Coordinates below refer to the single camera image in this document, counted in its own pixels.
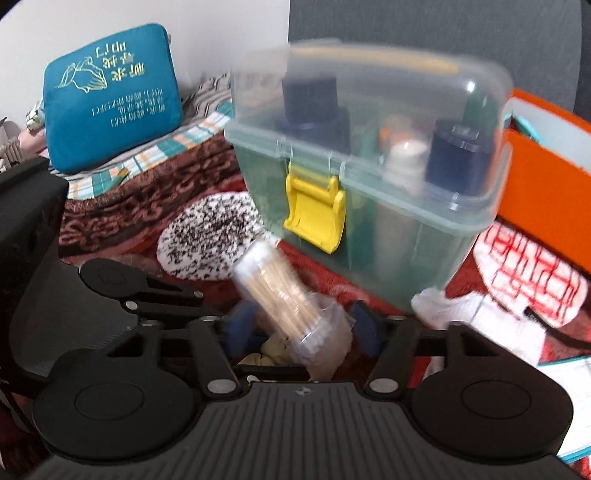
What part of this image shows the white cloth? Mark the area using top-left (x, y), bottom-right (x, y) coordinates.
top-left (410, 287), bottom-right (551, 366)

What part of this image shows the red printed blanket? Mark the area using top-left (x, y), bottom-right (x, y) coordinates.
top-left (0, 133), bottom-right (591, 480)

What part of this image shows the pink cloth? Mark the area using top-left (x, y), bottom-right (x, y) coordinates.
top-left (18, 124), bottom-right (50, 156)

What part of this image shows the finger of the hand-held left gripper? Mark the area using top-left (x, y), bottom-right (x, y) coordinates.
top-left (119, 276), bottom-right (207, 320)

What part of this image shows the white cap bottle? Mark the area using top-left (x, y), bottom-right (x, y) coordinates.
top-left (380, 139), bottom-right (431, 259)

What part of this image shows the clear storage box yellow latch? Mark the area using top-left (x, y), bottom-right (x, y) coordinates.
top-left (224, 38), bottom-right (515, 315)

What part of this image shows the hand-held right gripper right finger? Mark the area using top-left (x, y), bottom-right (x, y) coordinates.
top-left (348, 299), bottom-right (509, 402)

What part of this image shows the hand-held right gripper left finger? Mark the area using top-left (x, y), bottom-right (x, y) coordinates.
top-left (106, 301), bottom-right (258, 401)

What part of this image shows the white paper booklet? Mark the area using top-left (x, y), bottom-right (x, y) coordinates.
top-left (537, 354), bottom-right (591, 463)

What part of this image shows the grey striped cloth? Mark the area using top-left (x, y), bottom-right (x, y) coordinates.
top-left (181, 71), bottom-right (232, 121)

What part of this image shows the clear cotton swab jar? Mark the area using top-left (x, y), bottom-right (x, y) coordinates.
top-left (231, 239), bottom-right (355, 380)

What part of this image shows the pale yellow cloth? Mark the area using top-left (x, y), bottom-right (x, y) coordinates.
top-left (249, 337), bottom-right (297, 370)

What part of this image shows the light blue face mask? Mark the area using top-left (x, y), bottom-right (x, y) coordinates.
top-left (502, 99), bottom-right (543, 141)

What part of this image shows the dark grey fabric panel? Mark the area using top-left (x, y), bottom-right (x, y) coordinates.
top-left (287, 0), bottom-right (583, 117)

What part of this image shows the plaid teal bed sheet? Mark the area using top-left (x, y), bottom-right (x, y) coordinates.
top-left (50, 100), bottom-right (237, 200)

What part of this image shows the orange cardboard box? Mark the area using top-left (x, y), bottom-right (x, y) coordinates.
top-left (495, 89), bottom-right (591, 241)

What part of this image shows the dark blue wide-cap bottle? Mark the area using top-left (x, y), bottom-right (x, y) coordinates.
top-left (275, 75), bottom-right (352, 156)

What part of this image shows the dark blue silver bottle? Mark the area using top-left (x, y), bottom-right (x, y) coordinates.
top-left (424, 118), bottom-right (496, 198)

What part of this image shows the teal zip pouch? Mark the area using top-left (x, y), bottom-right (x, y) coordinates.
top-left (42, 22), bottom-right (185, 176)

